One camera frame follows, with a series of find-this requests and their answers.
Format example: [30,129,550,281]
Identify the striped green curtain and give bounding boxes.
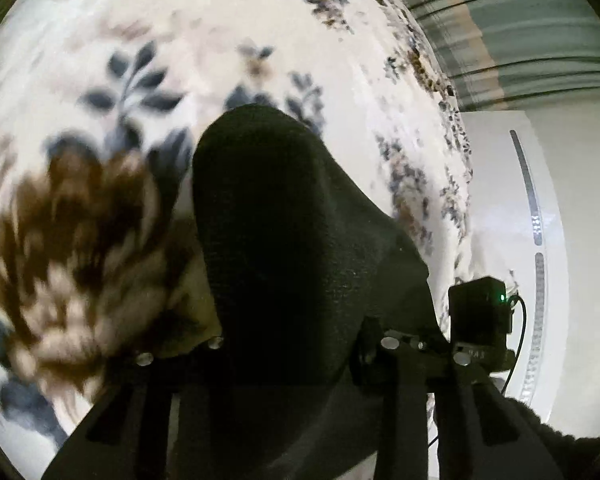
[403,0,600,112]

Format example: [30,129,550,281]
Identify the black garment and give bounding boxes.
[176,105,442,479]

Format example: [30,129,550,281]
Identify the white panel with grey strip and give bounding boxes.
[463,112,570,419]

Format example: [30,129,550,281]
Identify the white floral bed cover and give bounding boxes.
[0,0,477,480]

